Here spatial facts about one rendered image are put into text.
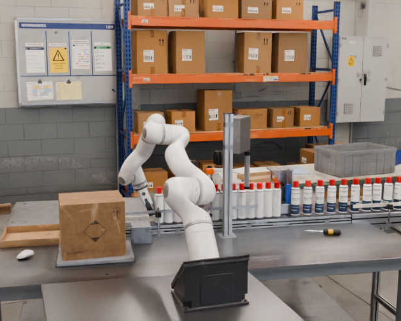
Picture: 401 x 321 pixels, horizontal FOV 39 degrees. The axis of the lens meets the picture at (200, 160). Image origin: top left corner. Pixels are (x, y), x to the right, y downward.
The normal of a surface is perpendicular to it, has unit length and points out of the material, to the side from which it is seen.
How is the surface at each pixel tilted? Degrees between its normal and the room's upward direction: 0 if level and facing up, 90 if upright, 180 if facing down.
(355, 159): 90
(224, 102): 89
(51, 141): 90
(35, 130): 90
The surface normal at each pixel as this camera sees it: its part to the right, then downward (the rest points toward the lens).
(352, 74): 0.33, 0.17
